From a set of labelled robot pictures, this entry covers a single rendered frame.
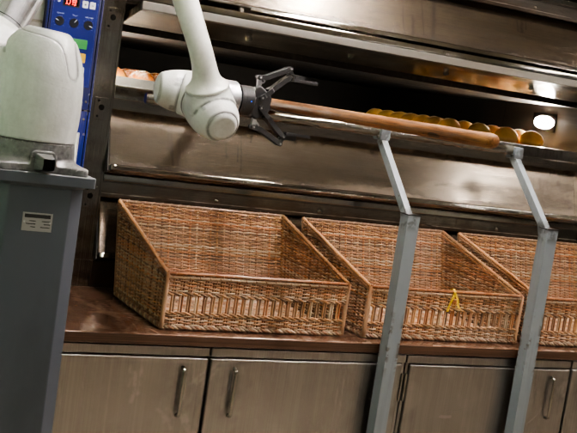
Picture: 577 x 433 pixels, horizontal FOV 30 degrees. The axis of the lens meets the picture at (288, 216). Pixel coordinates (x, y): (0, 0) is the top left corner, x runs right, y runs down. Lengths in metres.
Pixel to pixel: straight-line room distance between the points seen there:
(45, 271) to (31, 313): 0.09
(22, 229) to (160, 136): 1.21
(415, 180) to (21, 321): 1.83
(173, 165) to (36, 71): 1.20
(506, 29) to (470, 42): 0.17
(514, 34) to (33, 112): 2.13
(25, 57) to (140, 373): 0.98
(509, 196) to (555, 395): 0.78
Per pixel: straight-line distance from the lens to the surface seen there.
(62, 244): 2.14
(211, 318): 2.85
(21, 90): 2.12
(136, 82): 3.66
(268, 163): 3.38
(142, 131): 3.24
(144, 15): 3.12
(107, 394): 2.76
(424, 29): 3.61
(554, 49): 3.93
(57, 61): 2.12
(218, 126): 2.44
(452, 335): 3.23
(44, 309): 2.16
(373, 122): 2.47
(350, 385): 3.03
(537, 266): 3.24
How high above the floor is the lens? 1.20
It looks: 6 degrees down
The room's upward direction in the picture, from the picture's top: 8 degrees clockwise
